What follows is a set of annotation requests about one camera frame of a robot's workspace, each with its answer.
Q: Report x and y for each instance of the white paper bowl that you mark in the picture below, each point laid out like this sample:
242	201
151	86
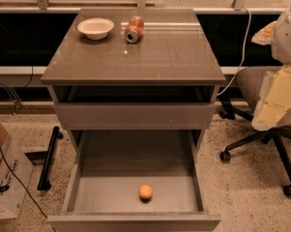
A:
95	28

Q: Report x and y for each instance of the brown office chair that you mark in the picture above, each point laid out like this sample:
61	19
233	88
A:
249	81

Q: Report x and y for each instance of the orange soda can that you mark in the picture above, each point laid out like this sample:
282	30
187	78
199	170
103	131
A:
133	31

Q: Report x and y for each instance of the closed grey top drawer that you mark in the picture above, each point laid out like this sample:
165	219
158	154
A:
128	116

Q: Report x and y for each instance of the open grey drawer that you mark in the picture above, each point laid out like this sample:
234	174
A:
109	169

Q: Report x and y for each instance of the orange fruit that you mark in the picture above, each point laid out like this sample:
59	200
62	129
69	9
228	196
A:
145	192

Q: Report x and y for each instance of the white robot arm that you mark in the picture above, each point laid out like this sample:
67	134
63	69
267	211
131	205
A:
281	45

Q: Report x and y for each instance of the grey drawer cabinet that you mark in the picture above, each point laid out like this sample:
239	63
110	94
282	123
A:
172	63

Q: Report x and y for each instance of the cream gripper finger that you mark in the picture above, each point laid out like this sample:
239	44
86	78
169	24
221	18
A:
273	110
265	35

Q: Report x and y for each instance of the cardboard box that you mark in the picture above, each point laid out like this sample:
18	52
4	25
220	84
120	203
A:
12	162

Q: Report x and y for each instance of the black metal bar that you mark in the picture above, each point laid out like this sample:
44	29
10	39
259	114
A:
44	184

